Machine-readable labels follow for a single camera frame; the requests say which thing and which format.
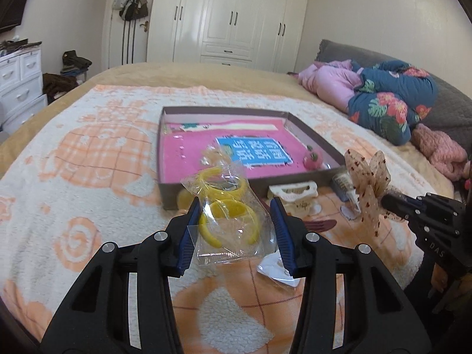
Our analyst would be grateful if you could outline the white door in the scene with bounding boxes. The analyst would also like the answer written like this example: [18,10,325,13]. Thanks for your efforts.
[102,0,157,69]

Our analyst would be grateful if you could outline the blue hair accessory packet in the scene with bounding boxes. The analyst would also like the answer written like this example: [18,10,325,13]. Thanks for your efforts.
[331,171,361,213]

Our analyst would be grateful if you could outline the pink pillow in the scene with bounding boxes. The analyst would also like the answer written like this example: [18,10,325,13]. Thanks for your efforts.
[297,60,364,113]

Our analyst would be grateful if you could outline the amber hair clip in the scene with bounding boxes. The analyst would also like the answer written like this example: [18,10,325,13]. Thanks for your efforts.
[177,190,193,211]

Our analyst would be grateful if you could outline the white chest of drawers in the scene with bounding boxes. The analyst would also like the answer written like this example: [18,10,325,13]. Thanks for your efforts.
[0,46,48,133]

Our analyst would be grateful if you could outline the bed with tan sheet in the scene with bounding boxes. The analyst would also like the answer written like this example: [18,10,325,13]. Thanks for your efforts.
[0,61,472,292]

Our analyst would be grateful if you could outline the pink strawberry hair clip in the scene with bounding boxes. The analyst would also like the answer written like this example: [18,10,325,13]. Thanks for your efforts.
[302,145,325,170]

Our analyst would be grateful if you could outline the grey cardboard box pink inside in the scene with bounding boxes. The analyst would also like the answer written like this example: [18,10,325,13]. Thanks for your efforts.
[157,106,347,211]

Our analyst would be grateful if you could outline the peach and white patterned blanket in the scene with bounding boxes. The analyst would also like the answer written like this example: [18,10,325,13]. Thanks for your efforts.
[0,84,425,354]

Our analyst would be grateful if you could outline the dotted tulle bow hair clip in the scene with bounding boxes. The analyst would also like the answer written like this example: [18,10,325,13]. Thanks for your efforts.
[344,149,392,237]

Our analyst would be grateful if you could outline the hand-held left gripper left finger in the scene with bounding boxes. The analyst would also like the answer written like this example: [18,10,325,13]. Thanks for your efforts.
[40,195,203,354]

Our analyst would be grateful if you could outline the pink knitted garment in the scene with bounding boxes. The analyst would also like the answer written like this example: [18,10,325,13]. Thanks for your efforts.
[410,123,469,181]

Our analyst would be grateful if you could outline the grey headboard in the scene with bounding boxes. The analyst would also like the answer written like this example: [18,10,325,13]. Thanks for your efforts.
[316,39,472,144]

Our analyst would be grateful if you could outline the white wardrobe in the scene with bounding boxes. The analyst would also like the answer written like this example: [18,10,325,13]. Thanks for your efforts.
[147,0,310,72]

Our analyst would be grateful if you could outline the white claw hair clip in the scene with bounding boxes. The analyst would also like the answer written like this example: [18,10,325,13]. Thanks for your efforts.
[267,181,318,203]

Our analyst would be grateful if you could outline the blue floral quilt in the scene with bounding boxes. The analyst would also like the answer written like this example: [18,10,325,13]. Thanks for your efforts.
[347,60,439,146]

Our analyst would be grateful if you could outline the white earring card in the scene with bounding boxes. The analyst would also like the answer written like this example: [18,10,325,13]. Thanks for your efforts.
[257,254,301,287]

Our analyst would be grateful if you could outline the hanging handbags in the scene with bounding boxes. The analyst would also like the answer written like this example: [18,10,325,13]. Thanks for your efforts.
[112,0,150,22]

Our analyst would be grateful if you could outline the clutter on chest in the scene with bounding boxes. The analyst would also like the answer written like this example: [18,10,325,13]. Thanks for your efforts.
[0,38,42,54]

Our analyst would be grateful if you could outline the pile of dark clothes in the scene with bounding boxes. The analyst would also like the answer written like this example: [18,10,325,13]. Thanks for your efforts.
[42,73,80,98]
[61,50,93,74]

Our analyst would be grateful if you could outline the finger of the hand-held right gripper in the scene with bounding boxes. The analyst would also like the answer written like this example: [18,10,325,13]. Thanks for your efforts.
[381,195,417,222]
[396,195,428,209]

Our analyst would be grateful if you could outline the black wall television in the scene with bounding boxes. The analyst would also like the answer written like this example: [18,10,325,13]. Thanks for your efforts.
[0,0,39,33]

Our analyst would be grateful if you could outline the dark red hair clip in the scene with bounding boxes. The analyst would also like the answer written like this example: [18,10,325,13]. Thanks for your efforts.
[302,219,337,233]

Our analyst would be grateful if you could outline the yellow bracelets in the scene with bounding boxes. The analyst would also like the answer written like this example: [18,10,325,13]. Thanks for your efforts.
[181,166,281,266]

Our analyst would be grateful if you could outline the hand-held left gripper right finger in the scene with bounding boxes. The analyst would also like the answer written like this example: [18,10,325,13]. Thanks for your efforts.
[269,196,432,354]

